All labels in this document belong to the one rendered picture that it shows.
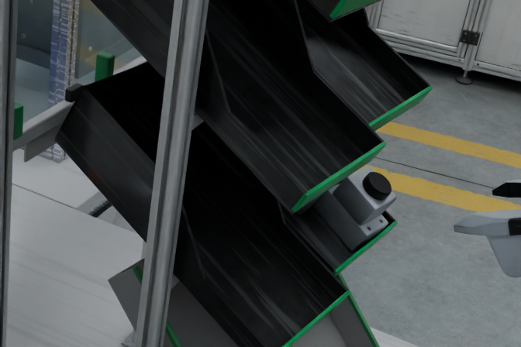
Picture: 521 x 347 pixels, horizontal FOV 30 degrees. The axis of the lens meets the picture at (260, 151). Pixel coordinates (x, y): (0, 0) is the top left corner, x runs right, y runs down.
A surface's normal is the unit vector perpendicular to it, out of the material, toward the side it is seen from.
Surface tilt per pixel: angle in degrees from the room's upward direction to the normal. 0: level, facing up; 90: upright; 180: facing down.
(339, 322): 90
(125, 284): 90
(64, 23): 90
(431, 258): 0
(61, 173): 0
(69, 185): 0
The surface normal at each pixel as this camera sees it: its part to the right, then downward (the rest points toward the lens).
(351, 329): -0.56, 0.32
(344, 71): 0.48, -0.63
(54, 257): 0.15, -0.87
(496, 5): -0.26, 0.43
